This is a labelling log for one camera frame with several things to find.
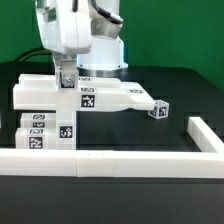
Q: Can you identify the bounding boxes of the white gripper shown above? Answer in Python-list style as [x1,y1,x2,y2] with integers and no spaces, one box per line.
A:
[35,0,91,89]

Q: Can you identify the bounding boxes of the white chair back frame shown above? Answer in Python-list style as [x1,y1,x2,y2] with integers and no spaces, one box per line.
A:
[13,74,155,112]

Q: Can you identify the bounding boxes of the white chair seat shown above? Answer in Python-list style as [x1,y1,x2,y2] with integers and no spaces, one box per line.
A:
[56,111,76,150]

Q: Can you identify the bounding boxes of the white tagged cube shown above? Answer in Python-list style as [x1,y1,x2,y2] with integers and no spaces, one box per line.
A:
[148,100,169,119]

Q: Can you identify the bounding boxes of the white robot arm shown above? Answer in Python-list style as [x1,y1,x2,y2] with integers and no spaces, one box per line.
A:
[35,0,126,88]

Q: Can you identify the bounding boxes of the white U-shaped obstacle fence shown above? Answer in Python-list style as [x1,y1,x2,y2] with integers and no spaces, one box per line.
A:
[0,117,224,179]

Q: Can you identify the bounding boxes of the black cables with connector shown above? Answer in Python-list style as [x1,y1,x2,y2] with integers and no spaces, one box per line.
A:
[14,46,54,63]

